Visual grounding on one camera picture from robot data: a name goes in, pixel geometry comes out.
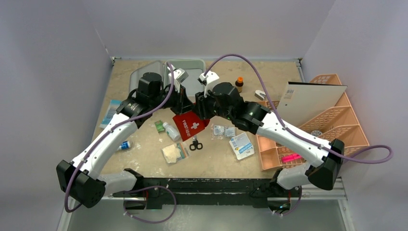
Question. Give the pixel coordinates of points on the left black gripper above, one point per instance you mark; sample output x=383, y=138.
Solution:
x=183, y=104

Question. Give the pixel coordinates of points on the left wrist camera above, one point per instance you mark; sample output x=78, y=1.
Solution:
x=178, y=76

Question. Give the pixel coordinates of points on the brown bottle orange cap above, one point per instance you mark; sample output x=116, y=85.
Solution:
x=239, y=84

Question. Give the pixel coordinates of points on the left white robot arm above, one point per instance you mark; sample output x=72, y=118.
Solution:
x=81, y=178

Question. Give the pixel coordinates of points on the beige gauze in bag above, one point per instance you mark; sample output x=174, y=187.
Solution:
x=175, y=152

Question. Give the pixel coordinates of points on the blue white mask packet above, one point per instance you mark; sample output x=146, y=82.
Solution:
x=242, y=146

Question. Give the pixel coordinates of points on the blue white ointment tube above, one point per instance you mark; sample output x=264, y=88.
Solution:
x=124, y=146

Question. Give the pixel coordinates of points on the orange plastic file rack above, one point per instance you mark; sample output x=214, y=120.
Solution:
x=337, y=122

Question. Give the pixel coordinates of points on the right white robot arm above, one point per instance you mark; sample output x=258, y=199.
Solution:
x=321, y=167

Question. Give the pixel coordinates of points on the orange compartment tray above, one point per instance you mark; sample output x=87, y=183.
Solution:
x=269, y=153

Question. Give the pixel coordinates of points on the white board folder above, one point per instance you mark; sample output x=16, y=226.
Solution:
x=300, y=102

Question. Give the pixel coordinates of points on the black handled scissors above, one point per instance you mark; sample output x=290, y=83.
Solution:
x=196, y=145

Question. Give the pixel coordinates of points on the red first aid pouch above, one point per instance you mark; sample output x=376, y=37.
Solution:
x=189, y=124

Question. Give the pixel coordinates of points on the small green medicine box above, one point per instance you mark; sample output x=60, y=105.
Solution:
x=159, y=126

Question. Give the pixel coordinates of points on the white plastic bottle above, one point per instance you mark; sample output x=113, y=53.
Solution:
x=171, y=132

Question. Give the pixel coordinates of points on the pink highlighter marker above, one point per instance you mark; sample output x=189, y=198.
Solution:
x=290, y=158

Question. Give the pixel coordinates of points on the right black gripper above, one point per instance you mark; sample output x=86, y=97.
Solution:
x=203, y=106

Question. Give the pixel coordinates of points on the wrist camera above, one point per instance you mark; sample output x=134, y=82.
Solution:
x=178, y=76
x=209, y=80

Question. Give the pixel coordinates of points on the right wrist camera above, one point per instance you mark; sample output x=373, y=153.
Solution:
x=209, y=80

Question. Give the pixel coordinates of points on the small white pad packet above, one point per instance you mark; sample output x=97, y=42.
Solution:
x=218, y=130

